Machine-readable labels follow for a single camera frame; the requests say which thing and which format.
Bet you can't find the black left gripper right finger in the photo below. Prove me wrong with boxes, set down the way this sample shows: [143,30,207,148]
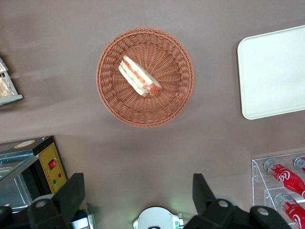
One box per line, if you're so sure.
[184,173,253,229]

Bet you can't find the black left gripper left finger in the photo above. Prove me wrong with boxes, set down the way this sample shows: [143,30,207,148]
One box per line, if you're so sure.
[27,173,86,229]

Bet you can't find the triangular sandwich with red filling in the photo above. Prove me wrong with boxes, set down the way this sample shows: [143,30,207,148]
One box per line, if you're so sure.
[118,55,163,98]

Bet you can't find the cream rectangular tray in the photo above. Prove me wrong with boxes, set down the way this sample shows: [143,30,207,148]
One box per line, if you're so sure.
[237,25,305,120]

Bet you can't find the brown round wicker basket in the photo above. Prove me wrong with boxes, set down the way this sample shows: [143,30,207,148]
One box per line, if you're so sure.
[96,27,196,128]

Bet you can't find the black sealing machine yellow panel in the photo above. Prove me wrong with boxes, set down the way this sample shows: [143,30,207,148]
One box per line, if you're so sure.
[0,135,68,213]

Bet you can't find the silver metal box device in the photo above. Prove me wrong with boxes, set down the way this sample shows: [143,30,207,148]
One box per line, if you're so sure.
[70,202,96,229]

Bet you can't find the clear acrylic bottle rack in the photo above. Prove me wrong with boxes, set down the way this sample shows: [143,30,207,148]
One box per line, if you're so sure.
[251,151,305,229]

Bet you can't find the red cola bottle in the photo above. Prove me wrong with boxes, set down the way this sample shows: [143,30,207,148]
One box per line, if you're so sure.
[264,157,305,198]
[274,192,305,229]
[293,156,305,173]

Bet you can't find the grey metal snack rack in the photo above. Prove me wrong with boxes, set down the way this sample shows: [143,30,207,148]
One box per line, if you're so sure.
[0,57,24,107]

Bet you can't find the clear bag of crackers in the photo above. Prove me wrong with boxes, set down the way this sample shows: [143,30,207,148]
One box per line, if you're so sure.
[0,75,12,98]

